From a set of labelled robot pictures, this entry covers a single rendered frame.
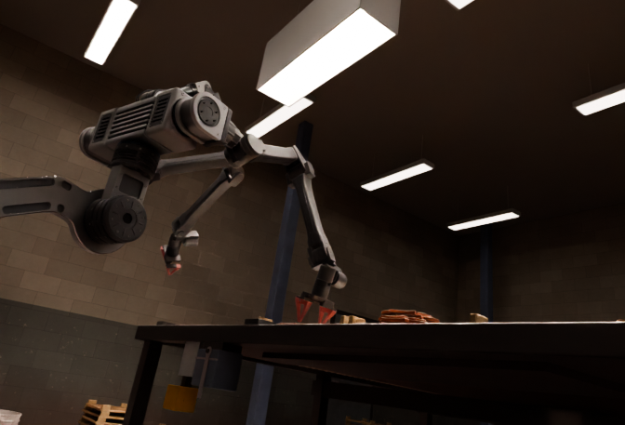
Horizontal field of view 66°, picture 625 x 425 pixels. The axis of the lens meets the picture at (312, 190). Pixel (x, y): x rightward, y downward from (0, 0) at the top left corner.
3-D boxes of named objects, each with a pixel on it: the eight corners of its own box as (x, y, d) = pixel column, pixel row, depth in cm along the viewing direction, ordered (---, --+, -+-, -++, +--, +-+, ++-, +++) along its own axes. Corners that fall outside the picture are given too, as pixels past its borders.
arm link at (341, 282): (306, 255, 170) (326, 245, 167) (323, 263, 179) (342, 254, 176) (314, 285, 164) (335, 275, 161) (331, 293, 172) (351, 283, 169)
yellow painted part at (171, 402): (174, 410, 165) (190, 339, 174) (162, 407, 171) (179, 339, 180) (193, 413, 169) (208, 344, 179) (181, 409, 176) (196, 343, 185)
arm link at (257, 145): (280, 154, 197) (299, 142, 193) (295, 184, 194) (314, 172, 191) (219, 147, 155) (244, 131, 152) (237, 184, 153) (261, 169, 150)
